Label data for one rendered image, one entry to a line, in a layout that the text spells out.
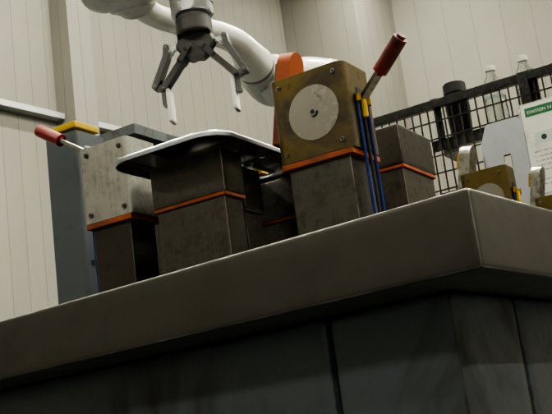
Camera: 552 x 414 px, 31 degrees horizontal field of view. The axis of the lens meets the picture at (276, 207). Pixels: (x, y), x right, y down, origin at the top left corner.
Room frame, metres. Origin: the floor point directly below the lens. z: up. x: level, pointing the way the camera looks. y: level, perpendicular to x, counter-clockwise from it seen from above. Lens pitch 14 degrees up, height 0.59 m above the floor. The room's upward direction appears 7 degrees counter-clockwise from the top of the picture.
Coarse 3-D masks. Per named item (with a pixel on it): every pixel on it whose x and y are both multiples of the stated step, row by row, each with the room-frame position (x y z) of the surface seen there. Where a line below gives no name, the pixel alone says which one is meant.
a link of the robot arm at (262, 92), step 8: (272, 72) 2.38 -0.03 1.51; (264, 80) 2.38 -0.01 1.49; (272, 80) 2.40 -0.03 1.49; (248, 88) 2.42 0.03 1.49; (256, 88) 2.41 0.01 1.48; (264, 88) 2.41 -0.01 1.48; (256, 96) 2.45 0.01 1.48; (264, 96) 2.43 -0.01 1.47; (272, 96) 2.42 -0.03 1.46; (264, 104) 2.51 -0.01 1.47; (272, 104) 2.48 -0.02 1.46
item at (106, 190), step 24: (120, 144) 1.39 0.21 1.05; (144, 144) 1.43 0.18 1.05; (96, 168) 1.42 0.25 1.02; (96, 192) 1.42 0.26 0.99; (120, 192) 1.40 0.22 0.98; (144, 192) 1.41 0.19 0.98; (96, 216) 1.42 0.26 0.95; (120, 216) 1.40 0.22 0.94; (144, 216) 1.42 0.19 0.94; (96, 240) 1.43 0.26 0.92; (120, 240) 1.41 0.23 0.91; (144, 240) 1.42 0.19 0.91; (96, 264) 1.45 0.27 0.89; (120, 264) 1.41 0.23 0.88; (144, 264) 1.42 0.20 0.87
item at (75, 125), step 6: (60, 126) 1.59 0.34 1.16; (66, 126) 1.58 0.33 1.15; (72, 126) 1.58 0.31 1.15; (78, 126) 1.58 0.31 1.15; (84, 126) 1.59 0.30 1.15; (90, 126) 1.61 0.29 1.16; (96, 126) 1.62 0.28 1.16; (60, 132) 1.59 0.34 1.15; (66, 132) 1.60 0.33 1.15; (90, 132) 1.61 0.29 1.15; (96, 132) 1.62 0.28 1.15
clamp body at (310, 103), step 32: (288, 96) 1.24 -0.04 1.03; (320, 96) 1.22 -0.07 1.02; (352, 96) 1.22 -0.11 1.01; (288, 128) 1.25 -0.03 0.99; (320, 128) 1.22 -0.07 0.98; (352, 128) 1.21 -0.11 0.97; (288, 160) 1.25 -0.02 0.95; (320, 160) 1.23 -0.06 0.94; (352, 160) 1.22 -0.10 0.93; (320, 192) 1.24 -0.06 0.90; (352, 192) 1.22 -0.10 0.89; (320, 224) 1.24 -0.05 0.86
